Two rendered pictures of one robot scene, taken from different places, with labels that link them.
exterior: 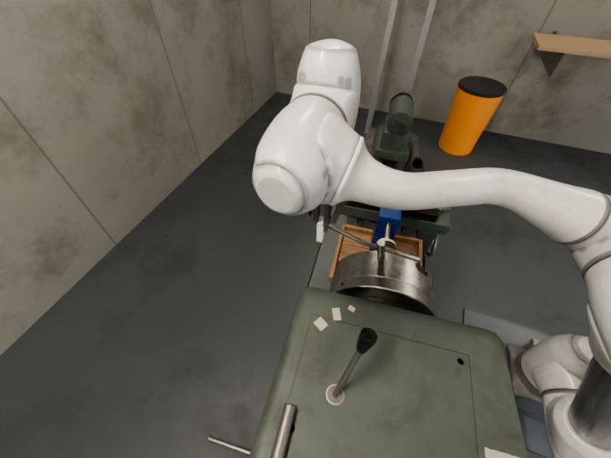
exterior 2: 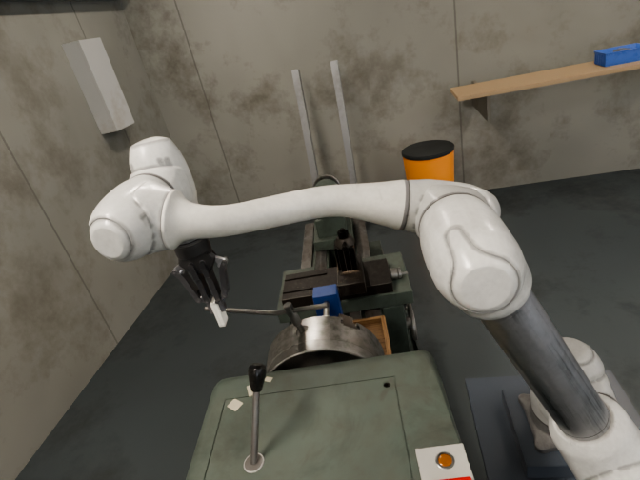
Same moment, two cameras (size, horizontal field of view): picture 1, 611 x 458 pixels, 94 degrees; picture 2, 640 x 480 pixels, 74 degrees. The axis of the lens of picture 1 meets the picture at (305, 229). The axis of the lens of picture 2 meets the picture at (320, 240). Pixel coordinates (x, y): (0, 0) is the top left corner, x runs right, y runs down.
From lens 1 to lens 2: 0.43 m
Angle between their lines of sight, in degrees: 22
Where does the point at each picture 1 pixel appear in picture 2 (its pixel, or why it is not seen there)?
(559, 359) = not seen: hidden behind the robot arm
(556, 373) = not seen: hidden behind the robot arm
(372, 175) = (188, 211)
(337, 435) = not seen: outside the picture
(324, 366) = (240, 442)
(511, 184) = (326, 194)
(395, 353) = (318, 402)
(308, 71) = (133, 162)
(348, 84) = (168, 162)
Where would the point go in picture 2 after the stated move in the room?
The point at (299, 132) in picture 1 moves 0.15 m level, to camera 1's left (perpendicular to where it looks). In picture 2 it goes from (117, 195) to (17, 222)
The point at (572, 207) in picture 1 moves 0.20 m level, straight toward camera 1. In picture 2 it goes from (382, 195) to (317, 248)
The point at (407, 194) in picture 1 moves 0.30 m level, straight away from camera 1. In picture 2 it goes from (223, 217) to (274, 157)
